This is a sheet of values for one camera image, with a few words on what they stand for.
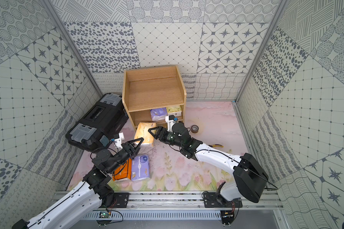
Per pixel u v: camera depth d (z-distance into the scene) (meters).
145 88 0.84
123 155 0.64
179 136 0.57
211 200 0.74
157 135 0.66
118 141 0.69
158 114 0.86
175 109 0.86
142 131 0.73
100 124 0.85
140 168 0.80
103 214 0.72
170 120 0.71
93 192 0.55
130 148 0.64
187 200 0.76
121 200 0.73
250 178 0.42
